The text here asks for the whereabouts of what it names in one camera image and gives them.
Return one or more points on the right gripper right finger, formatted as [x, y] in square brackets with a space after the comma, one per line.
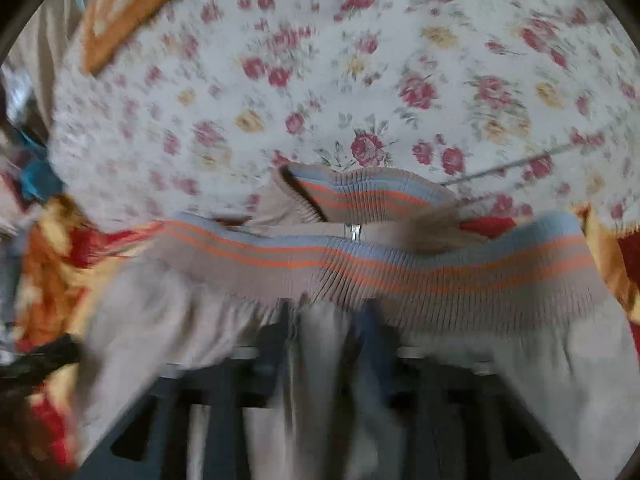
[439, 421]

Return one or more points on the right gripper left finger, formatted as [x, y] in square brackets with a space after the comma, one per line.
[150, 440]

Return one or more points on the beige jacket with striped cuffs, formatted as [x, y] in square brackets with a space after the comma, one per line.
[529, 306]

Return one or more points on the orange red polka dot blanket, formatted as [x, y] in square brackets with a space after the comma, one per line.
[67, 260]

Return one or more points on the cluttered bedside items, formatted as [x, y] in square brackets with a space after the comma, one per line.
[28, 177]

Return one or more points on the floral quilt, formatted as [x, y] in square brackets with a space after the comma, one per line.
[518, 105]

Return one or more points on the beige curtain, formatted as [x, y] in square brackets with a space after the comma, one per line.
[40, 48]

